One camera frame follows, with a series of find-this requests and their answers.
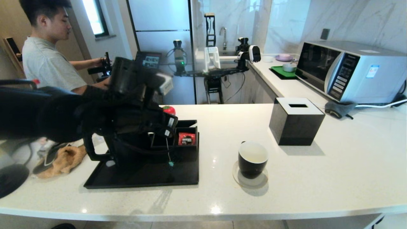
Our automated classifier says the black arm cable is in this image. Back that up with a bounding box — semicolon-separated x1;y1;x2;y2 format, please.
0;79;38;90

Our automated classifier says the white plastic rack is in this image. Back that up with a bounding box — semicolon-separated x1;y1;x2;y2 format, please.
203;47;221;72

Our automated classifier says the black white robot device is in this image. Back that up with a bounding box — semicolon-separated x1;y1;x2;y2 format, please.
236;37;261;70

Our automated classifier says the black microwave cable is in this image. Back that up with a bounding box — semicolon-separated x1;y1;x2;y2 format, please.
393;80;407;103

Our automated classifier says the black tissue box white lid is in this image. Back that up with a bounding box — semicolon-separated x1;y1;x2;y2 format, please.
269;97;326;146

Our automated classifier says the black laptop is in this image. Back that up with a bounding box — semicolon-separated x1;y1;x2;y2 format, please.
135;51;162;70

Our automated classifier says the black metal stand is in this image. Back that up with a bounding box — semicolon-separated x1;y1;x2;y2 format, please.
183;67;252;104

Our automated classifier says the grey oven mitt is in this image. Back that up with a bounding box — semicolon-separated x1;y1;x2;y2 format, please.
324;101;357;120

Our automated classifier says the black serving tray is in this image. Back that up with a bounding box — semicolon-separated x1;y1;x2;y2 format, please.
83;134;200;189

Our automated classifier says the silver microwave oven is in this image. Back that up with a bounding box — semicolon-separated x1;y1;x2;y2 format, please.
295;40;407;104

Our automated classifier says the white round coaster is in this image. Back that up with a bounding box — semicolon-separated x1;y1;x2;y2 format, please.
232;161;269;188

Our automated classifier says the window with dark frame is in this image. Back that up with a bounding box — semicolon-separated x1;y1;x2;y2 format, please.
81;0;109;38

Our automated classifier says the person in grey t-shirt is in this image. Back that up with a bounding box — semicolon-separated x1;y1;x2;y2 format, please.
19;0;112;94

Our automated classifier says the black device with green light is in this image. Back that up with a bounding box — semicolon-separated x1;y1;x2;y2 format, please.
173;40;186;75

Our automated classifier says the black compartment organizer box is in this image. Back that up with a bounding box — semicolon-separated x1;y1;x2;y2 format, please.
149;120;199;161

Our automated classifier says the white kitchen cabinet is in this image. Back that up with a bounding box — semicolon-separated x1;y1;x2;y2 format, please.
243;64;281;104

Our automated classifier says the black door lock handle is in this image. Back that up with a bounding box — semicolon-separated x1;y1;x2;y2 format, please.
4;37;23;61

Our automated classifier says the black teleoperation controller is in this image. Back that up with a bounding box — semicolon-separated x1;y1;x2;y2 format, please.
87;52;113;77

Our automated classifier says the pyramid tea bag with string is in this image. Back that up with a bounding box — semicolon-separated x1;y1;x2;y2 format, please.
165;135;175;167

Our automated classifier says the red coffee sachet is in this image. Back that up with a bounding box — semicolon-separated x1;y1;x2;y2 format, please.
178;133;196;146

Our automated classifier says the black electric kettle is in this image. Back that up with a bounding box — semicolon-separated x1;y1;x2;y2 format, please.
83;126;153;169

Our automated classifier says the chrome kitchen faucet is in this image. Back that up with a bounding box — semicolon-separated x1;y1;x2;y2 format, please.
219;27;228;51

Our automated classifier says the grey refrigerator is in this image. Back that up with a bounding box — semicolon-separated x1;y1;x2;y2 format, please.
126;0;196;105

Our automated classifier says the black mug white inside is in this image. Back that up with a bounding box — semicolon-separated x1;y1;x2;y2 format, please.
238;141;269;179

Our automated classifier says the black round flat object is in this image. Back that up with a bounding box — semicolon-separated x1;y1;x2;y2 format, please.
0;163;30;199

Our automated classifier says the green tray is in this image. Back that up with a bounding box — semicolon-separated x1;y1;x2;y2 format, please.
269;65;299;80

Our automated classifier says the white power cable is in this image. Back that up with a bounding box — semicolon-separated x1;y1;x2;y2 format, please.
355;99;407;108

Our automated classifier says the brown crumpled cloth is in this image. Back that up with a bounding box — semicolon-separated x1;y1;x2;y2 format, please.
33;145;88;179

